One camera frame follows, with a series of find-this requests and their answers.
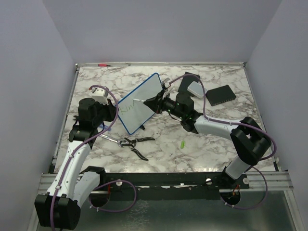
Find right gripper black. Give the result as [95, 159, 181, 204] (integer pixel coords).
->
[145, 89, 185, 120]

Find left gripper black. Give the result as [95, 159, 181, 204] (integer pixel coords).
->
[93, 98, 119, 127]

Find blue framed whiteboard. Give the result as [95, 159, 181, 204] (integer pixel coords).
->
[118, 73, 162, 135]

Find green marker cap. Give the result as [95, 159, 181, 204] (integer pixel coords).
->
[180, 141, 185, 149]

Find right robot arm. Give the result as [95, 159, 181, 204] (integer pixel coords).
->
[143, 90, 272, 188]

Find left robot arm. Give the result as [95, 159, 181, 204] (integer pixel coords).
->
[34, 98, 117, 230]

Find black flat box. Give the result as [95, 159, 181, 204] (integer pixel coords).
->
[178, 72, 200, 97]

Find white small router box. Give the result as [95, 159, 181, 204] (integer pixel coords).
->
[187, 81, 207, 99]

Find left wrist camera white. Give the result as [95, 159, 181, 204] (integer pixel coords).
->
[89, 88, 108, 105]

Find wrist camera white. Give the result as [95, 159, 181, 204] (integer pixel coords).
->
[161, 78, 173, 99]
[89, 88, 108, 105]

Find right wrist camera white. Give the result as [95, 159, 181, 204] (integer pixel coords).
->
[161, 78, 173, 99]

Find blue handled cutters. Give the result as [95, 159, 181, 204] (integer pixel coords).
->
[73, 115, 78, 123]

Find black handled pliers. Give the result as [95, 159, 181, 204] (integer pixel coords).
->
[121, 136, 156, 161]

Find red pen at back rail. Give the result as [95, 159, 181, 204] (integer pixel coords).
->
[98, 64, 112, 67]

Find black network switch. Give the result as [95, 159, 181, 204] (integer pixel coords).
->
[206, 85, 236, 106]

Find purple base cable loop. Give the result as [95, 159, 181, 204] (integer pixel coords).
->
[88, 180, 138, 213]

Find aluminium table frame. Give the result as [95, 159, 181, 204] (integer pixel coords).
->
[26, 61, 301, 231]

